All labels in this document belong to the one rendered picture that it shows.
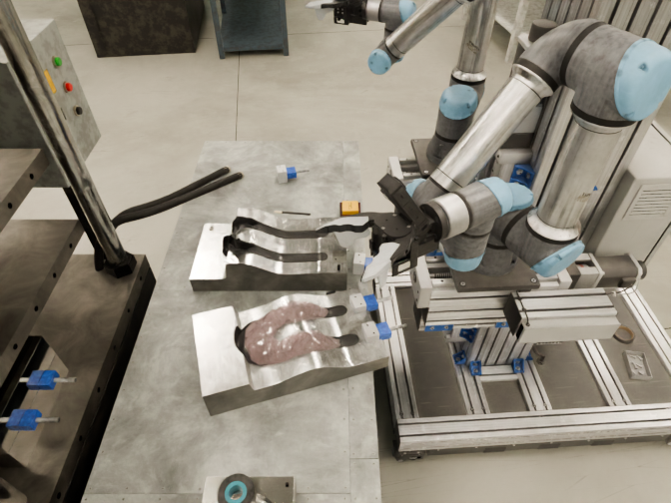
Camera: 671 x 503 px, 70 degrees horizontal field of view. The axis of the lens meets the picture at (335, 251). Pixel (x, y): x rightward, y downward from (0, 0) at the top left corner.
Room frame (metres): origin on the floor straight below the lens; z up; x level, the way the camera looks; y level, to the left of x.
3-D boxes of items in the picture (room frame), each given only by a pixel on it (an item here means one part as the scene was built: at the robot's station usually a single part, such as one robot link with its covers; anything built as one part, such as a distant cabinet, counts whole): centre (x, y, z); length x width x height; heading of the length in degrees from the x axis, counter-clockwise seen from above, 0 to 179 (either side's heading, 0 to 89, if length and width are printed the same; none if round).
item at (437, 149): (1.41, -0.40, 1.09); 0.15 x 0.15 x 0.10
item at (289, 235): (1.11, 0.20, 0.92); 0.35 x 0.16 x 0.09; 90
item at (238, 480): (0.34, 0.21, 0.89); 0.08 x 0.08 x 0.04
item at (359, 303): (0.90, -0.11, 0.85); 0.13 x 0.05 x 0.05; 107
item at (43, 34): (1.33, 0.91, 0.73); 0.30 x 0.22 x 1.47; 0
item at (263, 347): (0.77, 0.13, 0.90); 0.26 x 0.18 x 0.08; 107
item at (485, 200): (0.67, -0.26, 1.43); 0.11 x 0.08 x 0.09; 119
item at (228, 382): (0.76, 0.13, 0.85); 0.50 x 0.26 x 0.11; 107
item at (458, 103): (1.42, -0.40, 1.20); 0.13 x 0.12 x 0.14; 158
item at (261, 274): (1.12, 0.21, 0.87); 0.50 x 0.26 x 0.14; 90
